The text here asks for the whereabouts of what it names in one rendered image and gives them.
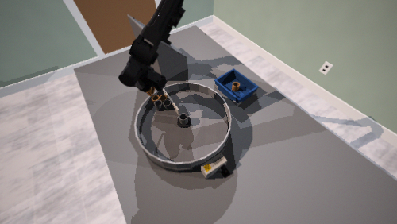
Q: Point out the grey metal ring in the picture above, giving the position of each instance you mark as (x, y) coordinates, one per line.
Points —
(183, 121)
(158, 105)
(167, 104)

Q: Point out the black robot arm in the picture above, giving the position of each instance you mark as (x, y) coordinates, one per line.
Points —
(141, 51)

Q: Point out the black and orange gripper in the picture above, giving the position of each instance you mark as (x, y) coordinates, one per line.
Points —
(147, 89)

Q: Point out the bronze bushing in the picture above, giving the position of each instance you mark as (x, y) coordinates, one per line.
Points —
(235, 86)
(155, 97)
(163, 97)

